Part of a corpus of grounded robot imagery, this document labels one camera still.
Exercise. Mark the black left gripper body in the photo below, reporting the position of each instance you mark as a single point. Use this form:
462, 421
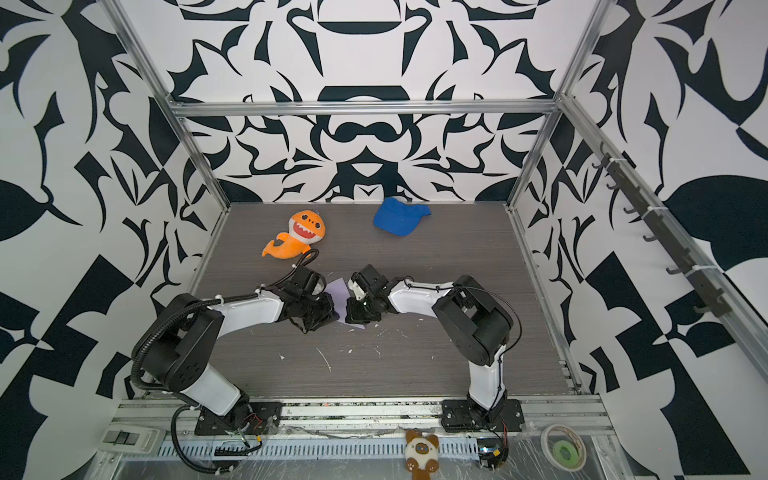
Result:
305, 304

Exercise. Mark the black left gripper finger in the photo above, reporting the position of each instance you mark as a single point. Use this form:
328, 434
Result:
320, 313
304, 325

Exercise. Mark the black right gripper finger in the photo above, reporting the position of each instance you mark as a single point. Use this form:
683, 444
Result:
356, 312
372, 313

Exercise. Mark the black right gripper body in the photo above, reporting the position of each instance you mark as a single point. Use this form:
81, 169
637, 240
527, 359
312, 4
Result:
374, 298

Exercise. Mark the lilac square paper sheet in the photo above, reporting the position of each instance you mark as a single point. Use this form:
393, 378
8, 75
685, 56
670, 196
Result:
340, 293

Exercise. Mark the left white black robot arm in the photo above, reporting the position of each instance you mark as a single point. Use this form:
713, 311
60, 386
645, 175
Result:
174, 354

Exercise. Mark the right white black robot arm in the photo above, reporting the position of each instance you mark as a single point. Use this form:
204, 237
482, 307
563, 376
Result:
474, 318

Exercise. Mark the orange shark plush toy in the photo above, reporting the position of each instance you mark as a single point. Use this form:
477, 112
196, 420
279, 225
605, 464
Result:
305, 228

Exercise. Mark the blue cap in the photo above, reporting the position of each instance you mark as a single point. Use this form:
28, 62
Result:
399, 218

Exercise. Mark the brown white plush toy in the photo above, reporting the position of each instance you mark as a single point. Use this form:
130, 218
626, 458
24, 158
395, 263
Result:
421, 454

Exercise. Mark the small black electronics board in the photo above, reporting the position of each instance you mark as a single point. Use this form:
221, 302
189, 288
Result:
492, 453

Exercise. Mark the white power strip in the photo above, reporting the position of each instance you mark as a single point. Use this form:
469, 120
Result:
132, 439

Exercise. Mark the tape roll with green core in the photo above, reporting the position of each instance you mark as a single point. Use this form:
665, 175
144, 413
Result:
563, 448

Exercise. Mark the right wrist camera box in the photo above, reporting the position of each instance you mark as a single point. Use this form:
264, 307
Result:
356, 289

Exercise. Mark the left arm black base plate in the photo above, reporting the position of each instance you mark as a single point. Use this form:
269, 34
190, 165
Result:
254, 418

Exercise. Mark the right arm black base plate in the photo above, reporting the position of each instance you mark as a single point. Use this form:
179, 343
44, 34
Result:
466, 415

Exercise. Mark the black wall hook rail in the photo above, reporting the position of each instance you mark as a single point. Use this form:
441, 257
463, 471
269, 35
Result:
666, 230

